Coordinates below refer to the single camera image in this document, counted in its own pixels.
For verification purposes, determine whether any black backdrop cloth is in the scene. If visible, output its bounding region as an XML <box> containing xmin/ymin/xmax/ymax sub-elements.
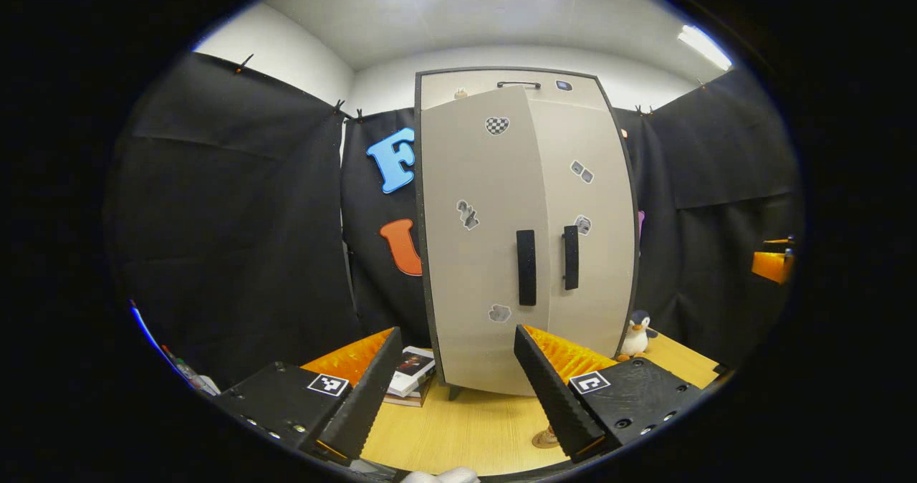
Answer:
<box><xmin>107</xmin><ymin>52</ymin><xmax>802</xmax><ymax>391</ymax></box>

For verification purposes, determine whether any stack of books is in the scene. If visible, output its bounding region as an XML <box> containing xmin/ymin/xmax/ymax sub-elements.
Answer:
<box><xmin>385</xmin><ymin>346</ymin><xmax>436</xmax><ymax>407</ymax></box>

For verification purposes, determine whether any white cabinet drawer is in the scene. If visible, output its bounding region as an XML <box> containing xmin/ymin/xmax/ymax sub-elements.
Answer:
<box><xmin>420</xmin><ymin>70</ymin><xmax>610</xmax><ymax>111</ymax></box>

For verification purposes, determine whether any white cabinet door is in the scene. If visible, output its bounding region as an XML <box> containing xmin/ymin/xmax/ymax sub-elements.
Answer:
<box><xmin>527</xmin><ymin>89</ymin><xmax>637</xmax><ymax>358</ymax></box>
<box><xmin>419</xmin><ymin>85</ymin><xmax>554</xmax><ymax>398</ymax></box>

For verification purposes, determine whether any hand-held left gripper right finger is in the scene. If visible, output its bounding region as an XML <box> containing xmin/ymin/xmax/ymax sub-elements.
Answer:
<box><xmin>514</xmin><ymin>324</ymin><xmax>717</xmax><ymax>464</ymax></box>

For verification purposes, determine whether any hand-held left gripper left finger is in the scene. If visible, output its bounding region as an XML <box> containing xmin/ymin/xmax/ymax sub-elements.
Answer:
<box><xmin>215</xmin><ymin>327</ymin><xmax>403</xmax><ymax>466</ymax></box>

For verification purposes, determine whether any penguin plush toy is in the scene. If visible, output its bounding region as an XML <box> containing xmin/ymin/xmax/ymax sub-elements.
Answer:
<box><xmin>618</xmin><ymin>310</ymin><xmax>658</xmax><ymax>361</ymax></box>

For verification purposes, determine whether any colourful printed board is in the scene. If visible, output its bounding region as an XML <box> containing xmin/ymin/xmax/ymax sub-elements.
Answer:
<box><xmin>129</xmin><ymin>300</ymin><xmax>219</xmax><ymax>396</ymax></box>

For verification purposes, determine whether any narrow ceiling light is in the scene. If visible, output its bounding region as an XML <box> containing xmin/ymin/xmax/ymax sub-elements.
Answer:
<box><xmin>677</xmin><ymin>24</ymin><xmax>733</xmax><ymax>72</ymax></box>

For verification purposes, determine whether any white cabinet with dark frame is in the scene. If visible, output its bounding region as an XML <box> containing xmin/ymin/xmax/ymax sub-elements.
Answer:
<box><xmin>414</xmin><ymin>67</ymin><xmax>640</xmax><ymax>401</ymax></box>

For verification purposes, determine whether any black left door handle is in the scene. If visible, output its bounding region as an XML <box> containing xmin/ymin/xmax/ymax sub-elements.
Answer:
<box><xmin>516</xmin><ymin>229</ymin><xmax>537</xmax><ymax>307</ymax></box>

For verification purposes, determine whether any black right door handle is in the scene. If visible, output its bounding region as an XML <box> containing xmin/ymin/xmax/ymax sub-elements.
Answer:
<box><xmin>562</xmin><ymin>225</ymin><xmax>580</xmax><ymax>291</ymax></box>

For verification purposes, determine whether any black door handle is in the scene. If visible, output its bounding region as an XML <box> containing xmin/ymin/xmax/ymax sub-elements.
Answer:
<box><xmin>562</xmin><ymin>225</ymin><xmax>580</xmax><ymax>291</ymax></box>
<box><xmin>516</xmin><ymin>229</ymin><xmax>537</xmax><ymax>307</ymax></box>

